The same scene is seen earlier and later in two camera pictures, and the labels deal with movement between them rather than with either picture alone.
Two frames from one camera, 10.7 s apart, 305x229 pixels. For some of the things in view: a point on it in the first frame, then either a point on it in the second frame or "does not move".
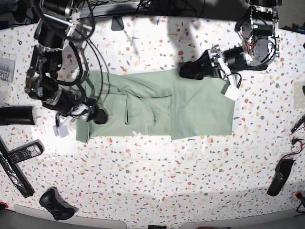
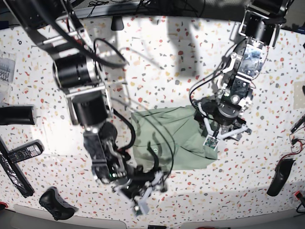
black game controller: (60, 210) does not move
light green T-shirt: (165, 102) to (170, 138)
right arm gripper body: (90, 111) to (138, 188)
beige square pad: (299, 96) does not move
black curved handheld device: (282, 171) does not move
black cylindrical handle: (16, 115) does not move
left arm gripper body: (212, 64) to (218, 119)
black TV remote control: (26, 151) does not move
